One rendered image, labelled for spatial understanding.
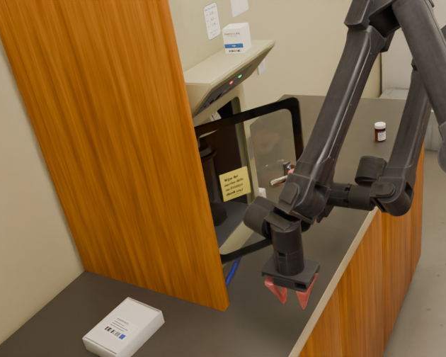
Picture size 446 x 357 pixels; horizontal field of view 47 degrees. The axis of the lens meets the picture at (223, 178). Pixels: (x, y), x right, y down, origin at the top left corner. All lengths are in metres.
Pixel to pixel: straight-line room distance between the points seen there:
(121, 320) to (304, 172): 0.62
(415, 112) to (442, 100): 0.39
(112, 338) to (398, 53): 3.43
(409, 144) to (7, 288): 1.07
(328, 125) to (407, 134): 0.31
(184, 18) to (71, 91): 0.30
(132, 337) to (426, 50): 0.88
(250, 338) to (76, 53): 0.75
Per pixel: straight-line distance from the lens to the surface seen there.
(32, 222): 1.50
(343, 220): 1.60
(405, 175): 1.20
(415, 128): 1.26
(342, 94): 1.00
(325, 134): 0.99
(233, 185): 1.30
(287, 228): 0.96
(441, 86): 0.92
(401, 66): 4.30
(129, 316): 1.34
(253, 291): 1.38
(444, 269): 2.93
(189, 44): 1.23
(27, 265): 1.52
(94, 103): 1.21
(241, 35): 1.26
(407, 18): 1.02
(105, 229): 1.43
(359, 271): 1.74
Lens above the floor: 1.84
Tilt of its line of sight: 28 degrees down
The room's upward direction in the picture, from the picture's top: 10 degrees counter-clockwise
